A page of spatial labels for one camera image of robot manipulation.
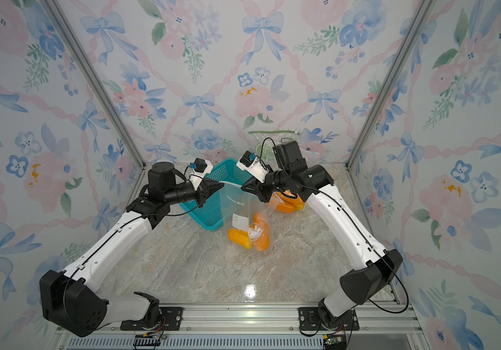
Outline clear zip-top bag green print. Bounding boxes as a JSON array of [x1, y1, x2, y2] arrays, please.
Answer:
[[248, 130, 301, 165]]

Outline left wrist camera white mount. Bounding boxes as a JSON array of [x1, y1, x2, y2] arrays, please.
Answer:
[[188, 158, 213, 190]]

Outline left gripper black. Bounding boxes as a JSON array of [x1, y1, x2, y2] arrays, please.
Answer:
[[167, 178, 224, 208]]

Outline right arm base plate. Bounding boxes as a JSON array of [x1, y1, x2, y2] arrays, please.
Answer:
[[297, 307, 360, 331]]

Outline teal plastic mesh basket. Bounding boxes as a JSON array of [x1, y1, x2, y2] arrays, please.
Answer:
[[179, 158, 251, 231]]

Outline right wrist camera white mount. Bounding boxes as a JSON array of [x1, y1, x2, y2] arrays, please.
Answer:
[[236, 151, 272, 183]]

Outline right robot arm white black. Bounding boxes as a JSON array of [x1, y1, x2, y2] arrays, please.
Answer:
[[237, 141, 403, 328]]

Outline orange mango top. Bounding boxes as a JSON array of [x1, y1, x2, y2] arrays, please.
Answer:
[[268, 192, 305, 214]]

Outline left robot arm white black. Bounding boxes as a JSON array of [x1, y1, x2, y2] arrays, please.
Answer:
[[39, 158, 224, 337]]

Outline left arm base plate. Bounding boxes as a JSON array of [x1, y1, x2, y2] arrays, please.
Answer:
[[120, 306, 184, 331]]

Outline small yellow mango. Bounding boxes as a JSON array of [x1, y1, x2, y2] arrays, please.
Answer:
[[228, 227, 252, 249]]

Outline aluminium front rail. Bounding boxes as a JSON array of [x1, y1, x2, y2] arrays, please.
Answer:
[[47, 302, 429, 349]]

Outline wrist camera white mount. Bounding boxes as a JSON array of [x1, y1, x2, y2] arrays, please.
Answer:
[[188, 158, 213, 190], [236, 151, 272, 183]]

